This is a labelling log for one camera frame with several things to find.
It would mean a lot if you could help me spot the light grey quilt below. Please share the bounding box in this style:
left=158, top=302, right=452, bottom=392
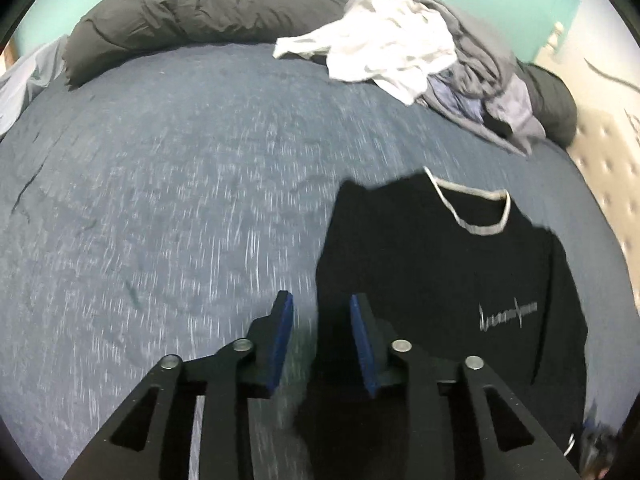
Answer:
left=0, top=35, right=71, bottom=141

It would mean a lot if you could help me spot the cream tufted headboard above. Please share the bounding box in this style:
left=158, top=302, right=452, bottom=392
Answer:
left=532, top=20, right=640, bottom=311

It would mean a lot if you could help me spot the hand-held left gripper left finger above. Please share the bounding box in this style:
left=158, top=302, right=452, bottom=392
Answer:
left=62, top=290, right=295, bottom=480

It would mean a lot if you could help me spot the grey garment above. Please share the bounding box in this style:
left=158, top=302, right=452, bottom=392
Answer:
left=410, top=0, right=546, bottom=158

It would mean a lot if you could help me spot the pale lilac garment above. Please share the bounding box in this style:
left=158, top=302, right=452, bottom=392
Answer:
left=482, top=80, right=533, bottom=136

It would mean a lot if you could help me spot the white shirt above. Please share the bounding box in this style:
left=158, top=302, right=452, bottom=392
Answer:
left=272, top=0, right=458, bottom=106

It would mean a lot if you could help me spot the black sweater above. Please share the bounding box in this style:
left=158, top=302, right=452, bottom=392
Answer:
left=292, top=166, right=591, bottom=480

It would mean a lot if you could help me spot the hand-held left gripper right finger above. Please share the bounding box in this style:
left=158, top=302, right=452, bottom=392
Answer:
left=349, top=294, right=581, bottom=480

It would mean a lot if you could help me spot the dark grey duvet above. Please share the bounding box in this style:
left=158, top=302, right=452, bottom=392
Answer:
left=64, top=0, right=578, bottom=148

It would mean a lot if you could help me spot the blue striped shirt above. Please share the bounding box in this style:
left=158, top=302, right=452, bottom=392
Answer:
left=425, top=72, right=486, bottom=123

